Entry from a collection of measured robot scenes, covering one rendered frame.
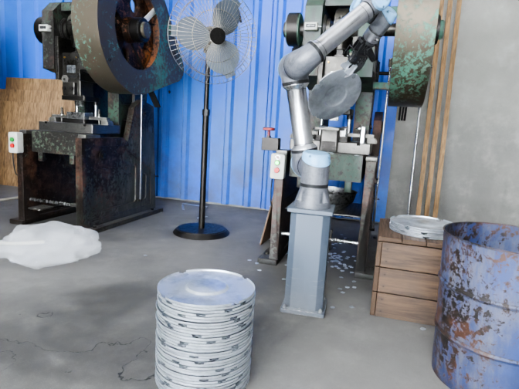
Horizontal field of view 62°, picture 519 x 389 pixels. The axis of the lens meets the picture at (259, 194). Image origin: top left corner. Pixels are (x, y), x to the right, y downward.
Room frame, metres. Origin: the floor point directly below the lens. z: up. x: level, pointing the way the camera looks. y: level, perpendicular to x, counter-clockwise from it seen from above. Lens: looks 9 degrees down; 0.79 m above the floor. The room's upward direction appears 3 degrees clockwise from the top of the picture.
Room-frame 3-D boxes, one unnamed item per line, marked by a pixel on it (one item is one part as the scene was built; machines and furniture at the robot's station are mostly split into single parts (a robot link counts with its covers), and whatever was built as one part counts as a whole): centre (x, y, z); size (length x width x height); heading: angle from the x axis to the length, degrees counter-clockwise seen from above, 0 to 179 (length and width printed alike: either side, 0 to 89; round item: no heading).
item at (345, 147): (2.57, -0.41, 0.68); 0.45 x 0.30 x 0.06; 74
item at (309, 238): (1.79, -0.23, 0.23); 0.19 x 0.19 x 0.45; 78
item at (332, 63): (2.53, -0.40, 1.04); 0.17 x 0.15 x 0.30; 164
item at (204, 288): (1.23, 0.14, 0.29); 0.29 x 0.29 x 0.01
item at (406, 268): (1.88, -0.74, 0.18); 0.40 x 0.38 x 0.35; 164
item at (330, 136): (2.40, -0.36, 0.72); 0.25 x 0.14 x 0.14; 164
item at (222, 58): (3.27, 0.32, 0.80); 1.24 x 0.65 x 1.59; 164
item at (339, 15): (2.57, -0.41, 1.27); 0.21 x 0.12 x 0.34; 164
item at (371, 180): (2.63, -0.71, 0.45); 0.92 x 0.12 x 0.90; 164
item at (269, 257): (2.78, -0.19, 0.45); 0.92 x 0.12 x 0.90; 164
